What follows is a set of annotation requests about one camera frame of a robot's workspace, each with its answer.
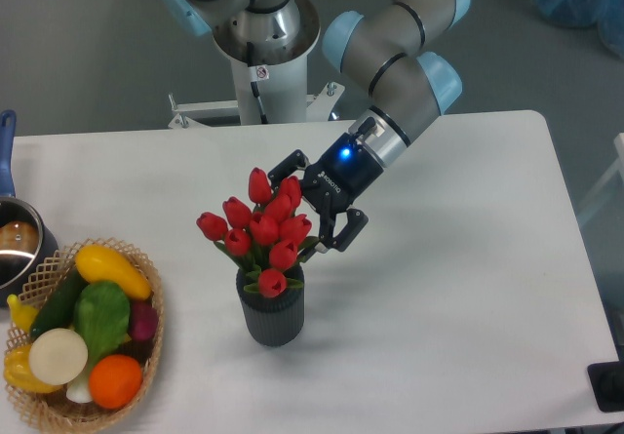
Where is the yellow squash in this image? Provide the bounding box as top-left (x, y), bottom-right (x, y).
top-left (74, 244), bottom-right (152, 300)

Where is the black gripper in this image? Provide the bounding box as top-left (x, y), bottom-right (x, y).
top-left (267, 134), bottom-right (383, 262)

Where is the black device at table edge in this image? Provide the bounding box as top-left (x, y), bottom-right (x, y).
top-left (587, 362), bottom-right (623, 413)

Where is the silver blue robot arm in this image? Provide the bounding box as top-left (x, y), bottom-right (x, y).
top-left (162, 0), bottom-right (471, 258)

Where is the dark grey ribbed vase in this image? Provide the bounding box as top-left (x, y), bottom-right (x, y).
top-left (236, 265), bottom-right (304, 347)

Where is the white frame at right edge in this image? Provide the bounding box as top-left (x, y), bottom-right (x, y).
top-left (576, 133), bottom-right (623, 228)

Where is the green lettuce leaf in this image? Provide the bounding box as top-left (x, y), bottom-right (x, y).
top-left (73, 281), bottom-right (131, 370)

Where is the blue handled saucepan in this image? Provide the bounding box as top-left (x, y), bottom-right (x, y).
top-left (1, 109), bottom-right (58, 309)

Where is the red tulip bouquet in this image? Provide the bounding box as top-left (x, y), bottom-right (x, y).
top-left (196, 168), bottom-right (317, 298)

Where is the orange fruit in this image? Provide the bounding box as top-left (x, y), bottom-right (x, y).
top-left (89, 354), bottom-right (142, 410)

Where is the dark green cucumber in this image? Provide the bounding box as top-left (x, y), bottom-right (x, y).
top-left (29, 268), bottom-right (88, 340)

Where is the woven wicker basket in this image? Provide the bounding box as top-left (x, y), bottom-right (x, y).
top-left (6, 238), bottom-right (165, 433)

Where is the black cable on pedestal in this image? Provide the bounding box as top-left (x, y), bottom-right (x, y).
top-left (246, 41), bottom-right (270, 126)

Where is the yellow bell pepper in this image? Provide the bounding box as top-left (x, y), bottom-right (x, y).
top-left (4, 344), bottom-right (62, 394)

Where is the purple red onion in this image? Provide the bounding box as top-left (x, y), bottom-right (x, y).
top-left (128, 301), bottom-right (159, 341)

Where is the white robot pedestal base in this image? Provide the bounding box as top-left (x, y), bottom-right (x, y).
top-left (168, 56), bottom-right (345, 129)

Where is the white round onion slice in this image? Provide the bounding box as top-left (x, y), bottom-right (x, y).
top-left (28, 328), bottom-right (88, 385)

